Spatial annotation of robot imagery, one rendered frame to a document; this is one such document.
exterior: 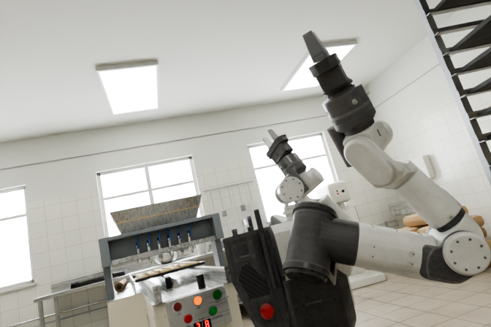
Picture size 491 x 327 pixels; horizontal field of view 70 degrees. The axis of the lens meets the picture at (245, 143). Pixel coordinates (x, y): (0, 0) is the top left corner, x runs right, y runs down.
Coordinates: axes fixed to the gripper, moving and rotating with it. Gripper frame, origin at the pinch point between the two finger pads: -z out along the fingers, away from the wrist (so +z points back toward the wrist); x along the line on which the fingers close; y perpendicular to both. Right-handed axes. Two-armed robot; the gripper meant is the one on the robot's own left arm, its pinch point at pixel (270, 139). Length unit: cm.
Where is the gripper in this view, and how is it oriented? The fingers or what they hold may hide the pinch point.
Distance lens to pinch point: 140.6
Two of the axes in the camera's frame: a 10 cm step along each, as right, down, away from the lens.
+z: 5.2, 7.3, -4.4
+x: 3.8, -6.6, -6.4
